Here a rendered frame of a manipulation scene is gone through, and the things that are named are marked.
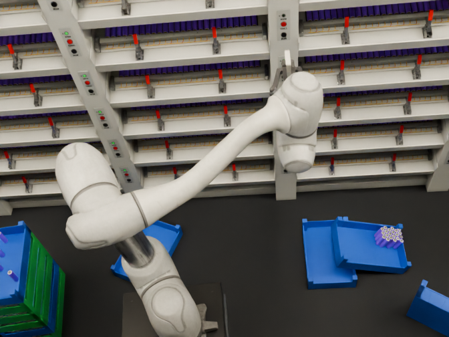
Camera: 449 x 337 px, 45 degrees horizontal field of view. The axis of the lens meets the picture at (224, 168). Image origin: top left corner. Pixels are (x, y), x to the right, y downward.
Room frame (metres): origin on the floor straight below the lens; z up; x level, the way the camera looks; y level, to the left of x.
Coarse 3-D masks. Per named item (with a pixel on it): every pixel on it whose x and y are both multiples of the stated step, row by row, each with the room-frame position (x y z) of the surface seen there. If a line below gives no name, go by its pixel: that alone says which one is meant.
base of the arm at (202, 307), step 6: (198, 306) 0.79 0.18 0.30; (204, 306) 0.79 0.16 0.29; (204, 312) 0.77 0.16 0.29; (204, 318) 0.74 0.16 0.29; (204, 324) 0.71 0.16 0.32; (210, 324) 0.71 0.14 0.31; (216, 324) 0.71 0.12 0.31; (204, 330) 0.69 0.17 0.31; (210, 330) 0.70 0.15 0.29; (198, 336) 0.67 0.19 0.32; (204, 336) 0.68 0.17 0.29
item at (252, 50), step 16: (96, 32) 1.58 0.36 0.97; (96, 48) 1.49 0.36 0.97; (160, 48) 1.47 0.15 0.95; (176, 48) 1.46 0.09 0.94; (192, 48) 1.44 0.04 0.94; (208, 48) 1.43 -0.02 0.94; (224, 48) 1.42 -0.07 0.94; (240, 48) 1.41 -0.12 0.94; (256, 48) 1.40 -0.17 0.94; (96, 64) 1.46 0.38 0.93; (112, 64) 1.45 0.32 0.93; (128, 64) 1.44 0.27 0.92; (144, 64) 1.43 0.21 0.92; (160, 64) 1.43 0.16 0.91; (176, 64) 1.43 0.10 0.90; (192, 64) 1.42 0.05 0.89
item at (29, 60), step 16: (48, 32) 1.60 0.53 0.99; (0, 48) 1.57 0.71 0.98; (16, 48) 1.56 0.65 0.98; (32, 48) 1.55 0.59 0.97; (48, 48) 1.54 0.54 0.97; (0, 64) 1.53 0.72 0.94; (16, 64) 1.52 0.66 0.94; (32, 64) 1.51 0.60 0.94; (48, 64) 1.49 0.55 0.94; (64, 64) 1.46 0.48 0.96
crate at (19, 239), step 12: (0, 228) 1.17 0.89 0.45; (12, 228) 1.17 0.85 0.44; (24, 228) 1.15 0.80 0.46; (0, 240) 1.15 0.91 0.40; (12, 240) 1.14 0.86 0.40; (24, 240) 1.10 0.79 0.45; (12, 252) 1.09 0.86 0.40; (24, 252) 1.06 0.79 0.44; (0, 264) 1.05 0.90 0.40; (12, 264) 1.04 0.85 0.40; (24, 264) 1.01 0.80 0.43; (0, 276) 0.99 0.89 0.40; (24, 276) 0.97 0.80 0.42; (0, 288) 0.95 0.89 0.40; (12, 288) 0.94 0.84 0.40; (24, 288) 0.93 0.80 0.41; (0, 300) 0.88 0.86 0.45; (12, 300) 0.88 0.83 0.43
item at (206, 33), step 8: (176, 32) 1.49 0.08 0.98; (184, 32) 1.49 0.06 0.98; (192, 32) 1.48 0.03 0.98; (200, 32) 1.47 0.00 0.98; (208, 32) 1.47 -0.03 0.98; (216, 32) 1.46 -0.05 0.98; (224, 32) 1.46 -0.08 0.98; (232, 32) 1.45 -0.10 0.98; (240, 32) 1.45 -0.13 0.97; (248, 32) 1.45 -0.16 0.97; (256, 32) 1.45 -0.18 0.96; (104, 40) 1.52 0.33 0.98; (112, 40) 1.51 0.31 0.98; (120, 40) 1.51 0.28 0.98; (128, 40) 1.50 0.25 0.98; (144, 40) 1.50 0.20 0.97; (152, 40) 1.49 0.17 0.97; (160, 40) 1.49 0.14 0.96; (168, 40) 1.49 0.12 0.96; (200, 40) 1.46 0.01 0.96; (112, 48) 1.50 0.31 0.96
